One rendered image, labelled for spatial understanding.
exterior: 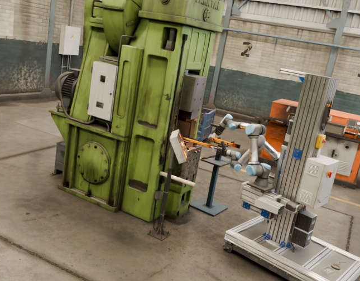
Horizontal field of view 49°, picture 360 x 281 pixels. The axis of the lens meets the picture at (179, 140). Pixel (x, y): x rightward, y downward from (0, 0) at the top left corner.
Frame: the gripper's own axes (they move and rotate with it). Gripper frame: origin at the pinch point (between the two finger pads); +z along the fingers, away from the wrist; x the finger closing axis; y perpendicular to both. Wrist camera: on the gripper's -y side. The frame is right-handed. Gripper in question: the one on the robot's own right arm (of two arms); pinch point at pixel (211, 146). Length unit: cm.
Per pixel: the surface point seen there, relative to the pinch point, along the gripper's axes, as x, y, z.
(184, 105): -17, -42, 36
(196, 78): -16, -75, 27
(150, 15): -46, -134, 78
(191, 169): 1.6, 36.6, 22.0
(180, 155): -70, -1, 4
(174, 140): -74, -15, 12
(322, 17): 770, -228, 52
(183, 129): 23, -4, 51
